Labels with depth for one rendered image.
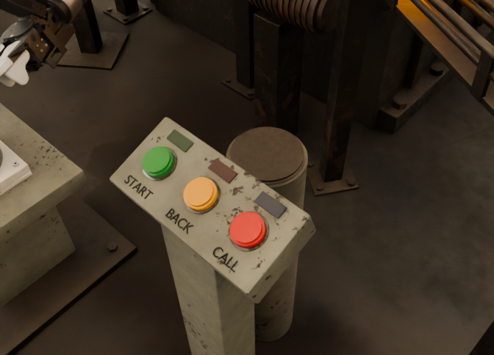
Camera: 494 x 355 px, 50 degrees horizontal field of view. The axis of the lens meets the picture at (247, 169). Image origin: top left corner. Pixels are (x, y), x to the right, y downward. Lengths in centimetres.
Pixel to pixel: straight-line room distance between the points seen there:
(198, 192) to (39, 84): 129
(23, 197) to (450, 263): 95
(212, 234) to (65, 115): 116
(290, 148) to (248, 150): 6
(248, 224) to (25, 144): 71
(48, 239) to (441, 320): 87
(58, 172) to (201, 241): 57
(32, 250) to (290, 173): 68
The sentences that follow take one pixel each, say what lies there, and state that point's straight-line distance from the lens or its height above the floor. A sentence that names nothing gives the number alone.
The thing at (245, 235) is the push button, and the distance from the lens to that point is 58.
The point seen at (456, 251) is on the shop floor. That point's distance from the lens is 137.
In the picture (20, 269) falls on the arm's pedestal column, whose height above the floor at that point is 9.
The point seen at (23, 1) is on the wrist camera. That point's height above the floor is 59.
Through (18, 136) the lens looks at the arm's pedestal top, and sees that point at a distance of 123.
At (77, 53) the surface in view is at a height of 1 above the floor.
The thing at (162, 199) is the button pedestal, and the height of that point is 59.
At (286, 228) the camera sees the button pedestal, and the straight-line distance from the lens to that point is 58.
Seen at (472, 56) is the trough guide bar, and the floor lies 70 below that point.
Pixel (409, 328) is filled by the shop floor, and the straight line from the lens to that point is 124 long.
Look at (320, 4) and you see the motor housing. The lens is 114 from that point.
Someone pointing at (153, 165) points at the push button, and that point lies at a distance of 65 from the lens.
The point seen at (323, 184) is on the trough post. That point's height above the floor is 1.
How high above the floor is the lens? 108
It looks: 48 degrees down
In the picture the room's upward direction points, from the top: 2 degrees counter-clockwise
